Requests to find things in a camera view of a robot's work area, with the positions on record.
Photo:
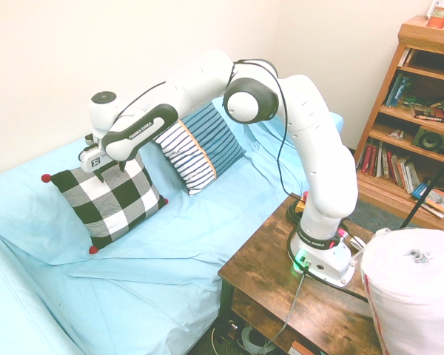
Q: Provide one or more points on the rustic wooden table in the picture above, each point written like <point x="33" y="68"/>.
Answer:
<point x="266" y="273"/>

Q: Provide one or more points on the sofa with light blue cover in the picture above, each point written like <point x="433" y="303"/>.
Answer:
<point x="151" y="266"/>

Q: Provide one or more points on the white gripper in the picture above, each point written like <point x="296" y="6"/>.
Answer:
<point x="92" y="159"/>

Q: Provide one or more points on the teal white striped pillow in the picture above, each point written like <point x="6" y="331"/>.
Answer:
<point x="203" y="155"/>

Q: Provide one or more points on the row of pale upright books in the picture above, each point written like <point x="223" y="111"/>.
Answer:
<point x="401" y="170"/>

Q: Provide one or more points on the dark book with red edge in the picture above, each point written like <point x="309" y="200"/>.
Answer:
<point x="429" y="114"/>

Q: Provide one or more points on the blue Thailand book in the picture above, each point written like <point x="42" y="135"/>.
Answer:
<point x="396" y="90"/>

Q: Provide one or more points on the book with picture cover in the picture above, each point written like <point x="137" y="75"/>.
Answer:
<point x="439" y="200"/>

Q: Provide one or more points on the yellow red emergency stop button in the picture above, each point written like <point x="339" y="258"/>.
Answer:
<point x="299" y="207"/>

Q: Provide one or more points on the row of red books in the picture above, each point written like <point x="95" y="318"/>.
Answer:
<point x="369" y="159"/>

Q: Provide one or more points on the green speaker box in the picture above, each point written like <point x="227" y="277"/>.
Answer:
<point x="429" y="137"/>

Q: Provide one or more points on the small blue book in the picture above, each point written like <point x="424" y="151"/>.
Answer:
<point x="420" y="191"/>

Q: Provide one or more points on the wooden bookshelf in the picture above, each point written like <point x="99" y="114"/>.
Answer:
<point x="377" y="122"/>

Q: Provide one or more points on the black tripod stand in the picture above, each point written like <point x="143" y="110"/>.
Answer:
<point x="429" y="185"/>

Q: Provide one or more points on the black white checkered pillow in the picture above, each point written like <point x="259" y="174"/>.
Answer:
<point x="107" y="207"/>

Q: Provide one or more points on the large white wrap roll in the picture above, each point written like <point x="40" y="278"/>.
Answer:
<point x="414" y="296"/>

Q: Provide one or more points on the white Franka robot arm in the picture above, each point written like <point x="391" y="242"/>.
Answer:
<point x="318" y="148"/>

